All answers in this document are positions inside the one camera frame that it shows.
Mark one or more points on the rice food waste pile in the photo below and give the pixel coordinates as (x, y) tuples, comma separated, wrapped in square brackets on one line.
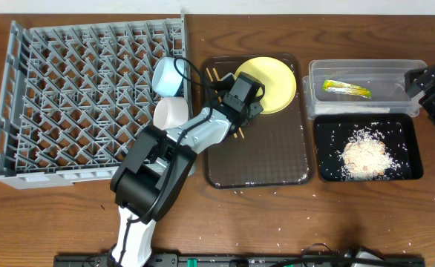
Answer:
[(366, 157)]

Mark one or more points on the brown serving tray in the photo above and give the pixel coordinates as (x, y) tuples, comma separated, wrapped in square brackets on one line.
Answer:
[(274, 149)]

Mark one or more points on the yellow plate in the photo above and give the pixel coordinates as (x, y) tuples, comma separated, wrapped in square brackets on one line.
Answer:
[(278, 79)]

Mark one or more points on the clear plastic bin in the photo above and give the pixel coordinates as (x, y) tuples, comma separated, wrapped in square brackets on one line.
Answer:
[(384, 78)]

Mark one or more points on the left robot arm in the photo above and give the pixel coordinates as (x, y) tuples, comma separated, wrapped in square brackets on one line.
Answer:
[(150, 178)]

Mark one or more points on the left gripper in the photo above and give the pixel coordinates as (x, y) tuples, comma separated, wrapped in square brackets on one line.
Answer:
[(253, 110)]

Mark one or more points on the pink white bowl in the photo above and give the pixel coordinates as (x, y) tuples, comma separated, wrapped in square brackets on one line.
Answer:
[(171, 112)]

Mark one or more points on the light blue bowl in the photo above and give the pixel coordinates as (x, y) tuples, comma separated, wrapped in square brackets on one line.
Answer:
[(166, 79)]

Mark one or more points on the yellow green wrapper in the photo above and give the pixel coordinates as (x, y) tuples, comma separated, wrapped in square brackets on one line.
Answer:
[(333, 86)]

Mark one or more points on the black waste tray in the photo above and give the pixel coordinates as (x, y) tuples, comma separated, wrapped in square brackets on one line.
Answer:
[(332, 133)]

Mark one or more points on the grey dishwasher rack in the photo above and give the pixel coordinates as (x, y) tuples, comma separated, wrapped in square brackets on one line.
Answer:
[(74, 98)]

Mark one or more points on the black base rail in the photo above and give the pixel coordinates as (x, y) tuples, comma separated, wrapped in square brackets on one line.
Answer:
[(173, 260)]

